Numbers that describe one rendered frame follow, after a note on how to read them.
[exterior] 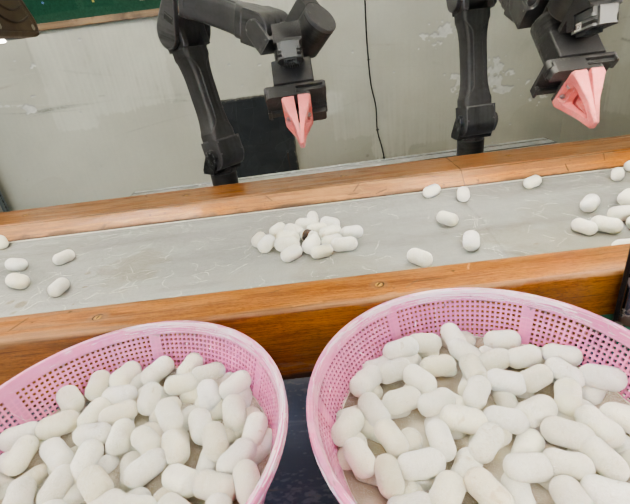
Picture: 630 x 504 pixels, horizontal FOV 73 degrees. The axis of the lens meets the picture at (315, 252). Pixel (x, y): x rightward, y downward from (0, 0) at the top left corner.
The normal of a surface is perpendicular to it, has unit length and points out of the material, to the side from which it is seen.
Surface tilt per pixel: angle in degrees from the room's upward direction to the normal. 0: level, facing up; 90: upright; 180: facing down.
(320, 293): 0
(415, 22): 90
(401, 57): 90
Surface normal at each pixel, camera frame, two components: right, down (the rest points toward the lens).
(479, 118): 0.08, 0.28
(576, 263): -0.11, -0.89
